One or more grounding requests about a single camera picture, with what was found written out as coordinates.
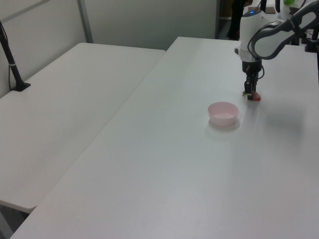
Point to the dark standing background figure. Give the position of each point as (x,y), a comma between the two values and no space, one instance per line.
(235,20)

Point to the brown flat board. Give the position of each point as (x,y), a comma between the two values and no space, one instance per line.
(270,10)

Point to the red toy strawberry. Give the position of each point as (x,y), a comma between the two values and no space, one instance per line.
(257,97)

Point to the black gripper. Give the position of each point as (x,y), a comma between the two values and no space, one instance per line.
(250,66)

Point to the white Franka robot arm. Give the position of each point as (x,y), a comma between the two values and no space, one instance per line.
(249,27)

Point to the green round object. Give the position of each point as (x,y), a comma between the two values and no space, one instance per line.
(289,1)

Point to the pink plastic bowl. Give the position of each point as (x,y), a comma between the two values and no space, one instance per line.
(221,119)

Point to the black clamp mount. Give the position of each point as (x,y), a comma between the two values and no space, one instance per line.
(311,43)

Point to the black camera stand pole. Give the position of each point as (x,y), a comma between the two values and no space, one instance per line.
(12,64)

